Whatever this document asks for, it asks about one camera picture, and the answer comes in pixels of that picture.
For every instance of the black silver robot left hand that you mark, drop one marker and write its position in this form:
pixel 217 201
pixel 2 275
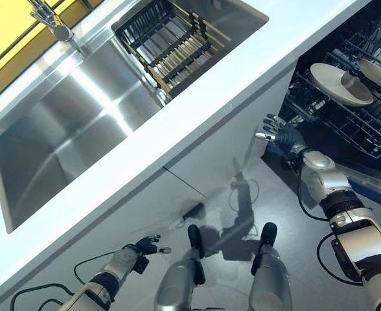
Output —
pixel 148 246

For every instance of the black silver robot right hand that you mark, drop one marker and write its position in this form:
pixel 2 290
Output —
pixel 287 137

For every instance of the beige ceramic plate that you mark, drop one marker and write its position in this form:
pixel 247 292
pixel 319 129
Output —
pixel 380 76
pixel 326 81

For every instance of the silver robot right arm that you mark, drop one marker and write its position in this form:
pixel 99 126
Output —
pixel 333 188

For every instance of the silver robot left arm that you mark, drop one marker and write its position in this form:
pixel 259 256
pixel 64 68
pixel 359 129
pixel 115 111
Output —
pixel 112 272

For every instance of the open dishwasher door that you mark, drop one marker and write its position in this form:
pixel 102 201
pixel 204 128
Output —
pixel 372 181

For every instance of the white kitchen cabinet front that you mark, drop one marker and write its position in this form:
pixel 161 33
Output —
pixel 177 168

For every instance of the black dish drying rack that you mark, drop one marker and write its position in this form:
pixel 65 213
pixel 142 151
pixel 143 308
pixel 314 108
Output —
pixel 171 52

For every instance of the stainless steel kitchen sink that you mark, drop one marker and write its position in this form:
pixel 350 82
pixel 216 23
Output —
pixel 64 123

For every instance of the chrome kitchen faucet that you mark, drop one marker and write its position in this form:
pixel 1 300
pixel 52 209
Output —
pixel 54 22

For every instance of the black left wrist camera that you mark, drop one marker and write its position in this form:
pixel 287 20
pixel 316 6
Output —
pixel 141 265

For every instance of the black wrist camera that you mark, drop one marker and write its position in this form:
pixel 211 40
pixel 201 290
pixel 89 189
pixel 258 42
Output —
pixel 141 265
pixel 290 162

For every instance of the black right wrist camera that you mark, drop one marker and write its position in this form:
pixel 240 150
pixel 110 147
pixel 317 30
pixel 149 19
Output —
pixel 290 162

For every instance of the yellow panel window dark frame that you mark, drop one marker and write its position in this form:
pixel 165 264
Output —
pixel 2 39

